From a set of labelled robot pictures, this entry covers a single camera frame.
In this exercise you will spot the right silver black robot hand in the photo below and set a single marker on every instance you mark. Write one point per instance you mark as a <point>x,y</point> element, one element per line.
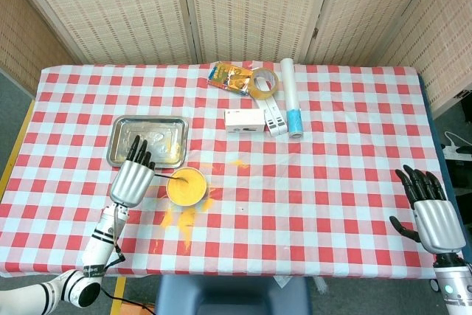
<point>439,226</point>

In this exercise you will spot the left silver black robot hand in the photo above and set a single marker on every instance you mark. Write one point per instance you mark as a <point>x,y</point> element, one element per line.
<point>131,182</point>

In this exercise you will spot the dark metal spoon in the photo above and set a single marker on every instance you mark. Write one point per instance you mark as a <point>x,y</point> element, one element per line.
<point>173,178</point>

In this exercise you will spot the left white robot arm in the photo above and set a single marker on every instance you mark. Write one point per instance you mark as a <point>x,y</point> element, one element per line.
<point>101,241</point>

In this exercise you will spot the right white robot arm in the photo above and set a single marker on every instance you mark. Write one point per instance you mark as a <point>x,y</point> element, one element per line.
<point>453,289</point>

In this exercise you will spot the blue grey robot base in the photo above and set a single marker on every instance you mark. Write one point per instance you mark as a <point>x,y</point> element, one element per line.
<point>232,296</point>

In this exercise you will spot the yellow bowl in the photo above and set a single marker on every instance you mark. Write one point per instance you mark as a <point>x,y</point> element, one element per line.
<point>186,203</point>

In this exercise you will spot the yellow powder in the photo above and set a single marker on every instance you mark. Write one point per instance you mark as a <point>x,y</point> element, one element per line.
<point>186,219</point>

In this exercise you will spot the black equipment case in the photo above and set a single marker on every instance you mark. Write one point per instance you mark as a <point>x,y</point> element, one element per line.
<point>461,176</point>

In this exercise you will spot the rectangular steel tray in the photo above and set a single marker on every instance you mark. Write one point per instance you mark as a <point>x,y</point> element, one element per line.
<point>147,127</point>

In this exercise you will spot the black caster wheel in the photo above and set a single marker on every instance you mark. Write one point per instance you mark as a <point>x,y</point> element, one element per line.
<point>435,285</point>

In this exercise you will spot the white power strip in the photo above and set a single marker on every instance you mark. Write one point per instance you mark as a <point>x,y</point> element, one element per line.
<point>451,152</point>

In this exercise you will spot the red white checkered tablecloth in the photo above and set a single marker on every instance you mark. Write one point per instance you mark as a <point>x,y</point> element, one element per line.
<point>332,182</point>

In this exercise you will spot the orange box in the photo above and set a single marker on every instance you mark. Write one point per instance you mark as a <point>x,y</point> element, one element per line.
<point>138,309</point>

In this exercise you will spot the white stapler box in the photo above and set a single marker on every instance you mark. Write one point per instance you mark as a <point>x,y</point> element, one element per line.
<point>245,119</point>

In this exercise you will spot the yellow orange snack packet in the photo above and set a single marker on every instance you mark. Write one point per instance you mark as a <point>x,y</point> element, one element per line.
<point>225,77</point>

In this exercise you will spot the clear packing tape roll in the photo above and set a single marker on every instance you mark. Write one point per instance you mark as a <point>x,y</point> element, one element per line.
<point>263,94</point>

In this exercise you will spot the woven bamboo screen panel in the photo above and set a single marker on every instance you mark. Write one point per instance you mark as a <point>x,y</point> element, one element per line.
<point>254,9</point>
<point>368,9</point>
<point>22,34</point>
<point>450,34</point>
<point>110,9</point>

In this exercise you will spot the white roll with blue label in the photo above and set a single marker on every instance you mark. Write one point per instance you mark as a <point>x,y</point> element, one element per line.
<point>291,90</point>

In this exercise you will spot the metal screen hinge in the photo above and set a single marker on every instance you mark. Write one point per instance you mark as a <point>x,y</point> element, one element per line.
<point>315,32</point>

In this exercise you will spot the blue table frame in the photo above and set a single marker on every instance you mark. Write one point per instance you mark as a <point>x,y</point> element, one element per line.
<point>429,108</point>

